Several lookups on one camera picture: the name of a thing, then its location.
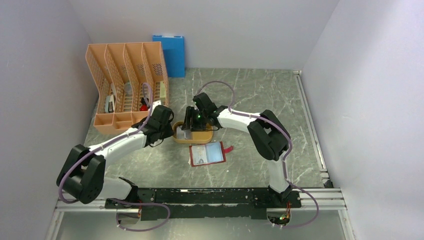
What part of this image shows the credit cards stack in tray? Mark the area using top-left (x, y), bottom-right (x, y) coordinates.
top-left (175, 126), bottom-right (186, 140)

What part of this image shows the orange plastic file organizer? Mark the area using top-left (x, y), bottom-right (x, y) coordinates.
top-left (85, 41), bottom-right (170, 135)

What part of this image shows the white stapler in organizer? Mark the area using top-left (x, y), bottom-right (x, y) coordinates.
top-left (104, 94), bottom-right (115, 113)

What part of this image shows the black red item in organizer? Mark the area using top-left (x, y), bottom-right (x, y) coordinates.
top-left (139, 97), bottom-right (150, 112)

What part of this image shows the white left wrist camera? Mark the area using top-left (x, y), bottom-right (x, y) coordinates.
top-left (152, 100), bottom-right (162, 109)

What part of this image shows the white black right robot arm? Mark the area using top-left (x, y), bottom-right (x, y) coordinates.
top-left (182, 92), bottom-right (293, 207)

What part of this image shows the blue plastic box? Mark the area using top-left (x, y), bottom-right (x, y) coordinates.
top-left (152, 35), bottom-right (186, 78)

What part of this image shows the beige eraser block in organizer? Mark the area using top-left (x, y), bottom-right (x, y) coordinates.
top-left (159, 81), bottom-right (167, 101)

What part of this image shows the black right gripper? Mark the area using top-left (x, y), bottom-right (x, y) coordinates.
top-left (181, 106), bottom-right (207, 132)

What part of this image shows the silver VIP credit card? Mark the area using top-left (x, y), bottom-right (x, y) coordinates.
top-left (191, 145), bottom-right (207, 166)

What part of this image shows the red leather card holder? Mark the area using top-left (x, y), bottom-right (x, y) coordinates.
top-left (188, 141), bottom-right (234, 167)

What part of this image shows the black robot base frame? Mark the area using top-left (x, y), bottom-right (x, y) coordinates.
top-left (105, 187), bottom-right (302, 221)

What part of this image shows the yellow oval tray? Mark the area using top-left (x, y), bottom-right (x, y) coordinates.
top-left (172, 121), bottom-right (214, 144)

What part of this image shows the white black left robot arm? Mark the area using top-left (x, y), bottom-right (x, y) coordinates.
top-left (56, 104), bottom-right (174, 208)

